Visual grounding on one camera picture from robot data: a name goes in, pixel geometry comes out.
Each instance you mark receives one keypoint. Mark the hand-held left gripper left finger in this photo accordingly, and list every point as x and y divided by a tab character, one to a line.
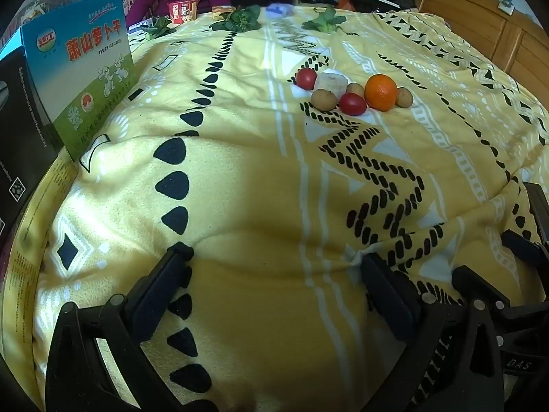
150	304

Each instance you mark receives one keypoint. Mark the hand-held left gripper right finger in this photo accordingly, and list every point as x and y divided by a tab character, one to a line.
394	304

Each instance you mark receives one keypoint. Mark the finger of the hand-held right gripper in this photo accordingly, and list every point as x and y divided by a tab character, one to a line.
480	285
525	244

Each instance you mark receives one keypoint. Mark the brown kiwi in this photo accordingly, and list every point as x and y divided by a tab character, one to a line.
324	99
356	89
403	97

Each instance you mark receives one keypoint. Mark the white block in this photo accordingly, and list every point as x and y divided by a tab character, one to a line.
332	82

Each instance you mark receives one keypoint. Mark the yellow patterned blanket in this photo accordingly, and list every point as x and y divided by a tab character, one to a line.
257	180

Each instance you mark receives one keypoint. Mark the red tomato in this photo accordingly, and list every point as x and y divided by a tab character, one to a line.
353	104
306	79

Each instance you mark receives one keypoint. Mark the wooden headboard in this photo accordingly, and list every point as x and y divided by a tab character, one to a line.
493	38

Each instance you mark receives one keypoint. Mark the orange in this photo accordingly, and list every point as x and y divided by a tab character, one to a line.
381	92

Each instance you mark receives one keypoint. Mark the black printed box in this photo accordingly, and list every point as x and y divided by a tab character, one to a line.
23	137

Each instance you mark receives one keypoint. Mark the blue green printed box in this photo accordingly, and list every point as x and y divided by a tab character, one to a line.
81	73

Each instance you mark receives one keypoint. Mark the green leafy vegetable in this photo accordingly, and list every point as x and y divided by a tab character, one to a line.
325	21
158	28
238	19

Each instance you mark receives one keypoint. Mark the red instant noodle cup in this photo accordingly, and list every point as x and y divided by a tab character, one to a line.
183	12

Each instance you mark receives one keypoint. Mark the orange snack packet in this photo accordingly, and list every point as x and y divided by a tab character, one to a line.
223	12

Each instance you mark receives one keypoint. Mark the blue white packet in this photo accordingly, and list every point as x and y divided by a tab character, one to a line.
279	9

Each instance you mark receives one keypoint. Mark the white wall socket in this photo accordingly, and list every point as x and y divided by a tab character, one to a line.
506	6

